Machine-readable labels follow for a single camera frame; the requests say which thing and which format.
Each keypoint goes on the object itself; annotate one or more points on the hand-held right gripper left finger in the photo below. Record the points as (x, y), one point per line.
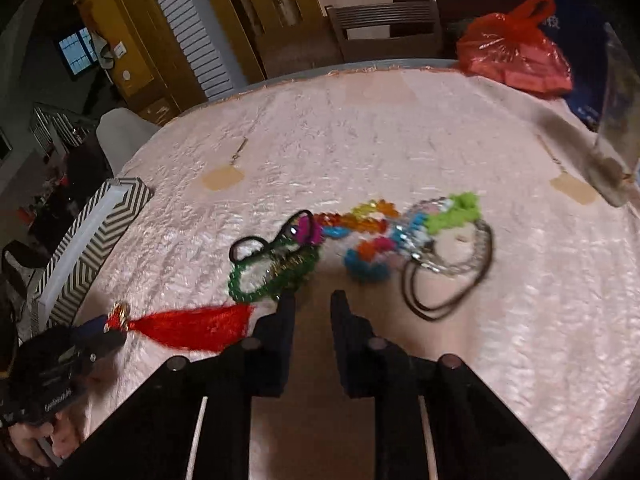
(285, 330)

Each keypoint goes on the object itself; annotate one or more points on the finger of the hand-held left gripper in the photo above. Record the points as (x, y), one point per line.
(102, 337)

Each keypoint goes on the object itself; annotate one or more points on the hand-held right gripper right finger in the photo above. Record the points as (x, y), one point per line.
(340, 335)

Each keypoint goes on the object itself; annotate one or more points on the red tassel charm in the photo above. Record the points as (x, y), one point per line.
(195, 325)

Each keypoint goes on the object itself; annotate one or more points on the chevron striped box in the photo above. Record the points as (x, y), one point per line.
(85, 245)

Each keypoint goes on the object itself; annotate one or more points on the person's left hand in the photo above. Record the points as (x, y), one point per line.
(50, 442)

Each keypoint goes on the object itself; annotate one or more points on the lime green scrunchie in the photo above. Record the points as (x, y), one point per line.
(452, 212)

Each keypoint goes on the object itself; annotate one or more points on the pink tablecloth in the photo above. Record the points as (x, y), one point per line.
(350, 135)

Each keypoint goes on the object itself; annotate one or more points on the white seat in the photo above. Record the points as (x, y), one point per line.
(122, 137)

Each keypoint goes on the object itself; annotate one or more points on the window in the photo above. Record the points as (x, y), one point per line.
(77, 52)

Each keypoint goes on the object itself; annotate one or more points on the yellow wooden cabinet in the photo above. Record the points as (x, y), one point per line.
(140, 35)

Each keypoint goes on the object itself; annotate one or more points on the dark wooden chair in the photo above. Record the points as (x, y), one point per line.
(385, 20)

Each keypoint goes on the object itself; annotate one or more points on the white louvred door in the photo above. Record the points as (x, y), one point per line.
(190, 25)

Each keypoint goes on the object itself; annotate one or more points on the red plastic bag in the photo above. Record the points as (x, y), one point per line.
(510, 55)

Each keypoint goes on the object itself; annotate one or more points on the clear plastic jar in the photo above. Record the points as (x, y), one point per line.
(617, 125)

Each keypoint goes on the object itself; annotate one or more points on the blue bag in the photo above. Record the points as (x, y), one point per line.
(582, 60)

